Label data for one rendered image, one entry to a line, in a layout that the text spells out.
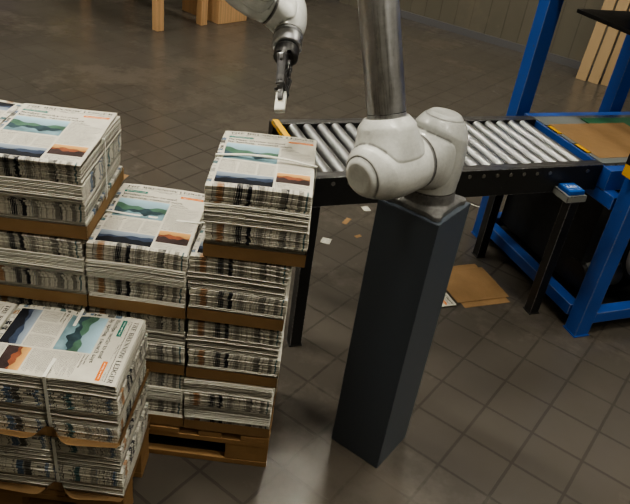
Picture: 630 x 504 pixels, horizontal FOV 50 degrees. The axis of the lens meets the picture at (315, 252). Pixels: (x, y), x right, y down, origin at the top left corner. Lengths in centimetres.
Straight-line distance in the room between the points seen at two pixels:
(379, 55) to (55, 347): 115
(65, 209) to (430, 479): 152
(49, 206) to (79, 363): 43
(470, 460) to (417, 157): 130
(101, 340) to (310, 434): 93
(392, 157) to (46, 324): 108
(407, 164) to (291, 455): 121
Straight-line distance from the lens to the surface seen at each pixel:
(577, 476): 276
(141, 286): 200
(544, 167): 296
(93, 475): 214
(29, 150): 194
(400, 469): 252
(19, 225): 201
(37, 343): 200
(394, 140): 168
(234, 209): 180
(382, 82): 169
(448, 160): 183
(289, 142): 206
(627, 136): 360
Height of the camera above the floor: 188
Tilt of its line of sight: 32 degrees down
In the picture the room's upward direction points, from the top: 8 degrees clockwise
